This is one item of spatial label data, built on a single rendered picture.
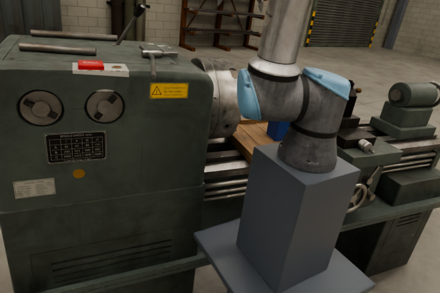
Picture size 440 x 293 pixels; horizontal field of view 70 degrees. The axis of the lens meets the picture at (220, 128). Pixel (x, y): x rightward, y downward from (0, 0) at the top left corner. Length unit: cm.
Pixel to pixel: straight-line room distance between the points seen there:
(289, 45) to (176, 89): 37
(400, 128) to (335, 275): 106
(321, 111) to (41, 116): 68
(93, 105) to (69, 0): 686
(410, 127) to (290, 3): 145
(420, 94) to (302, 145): 125
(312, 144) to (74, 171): 64
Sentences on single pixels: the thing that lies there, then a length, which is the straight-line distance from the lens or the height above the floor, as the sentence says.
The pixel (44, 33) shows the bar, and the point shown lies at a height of 127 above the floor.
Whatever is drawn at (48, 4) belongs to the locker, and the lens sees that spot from 712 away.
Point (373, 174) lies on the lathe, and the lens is 157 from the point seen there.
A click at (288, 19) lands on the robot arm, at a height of 144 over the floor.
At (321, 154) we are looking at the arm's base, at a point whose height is 115.
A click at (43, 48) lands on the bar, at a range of 104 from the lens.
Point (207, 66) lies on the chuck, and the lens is 114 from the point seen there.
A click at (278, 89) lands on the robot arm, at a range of 69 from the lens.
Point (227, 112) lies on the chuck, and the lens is 111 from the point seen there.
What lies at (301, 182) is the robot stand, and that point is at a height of 110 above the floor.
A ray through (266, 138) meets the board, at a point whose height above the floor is 89.
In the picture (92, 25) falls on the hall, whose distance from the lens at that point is 786.
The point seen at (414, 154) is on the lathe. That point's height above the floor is 79.
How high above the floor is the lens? 148
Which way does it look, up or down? 24 degrees down
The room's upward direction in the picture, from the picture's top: 8 degrees clockwise
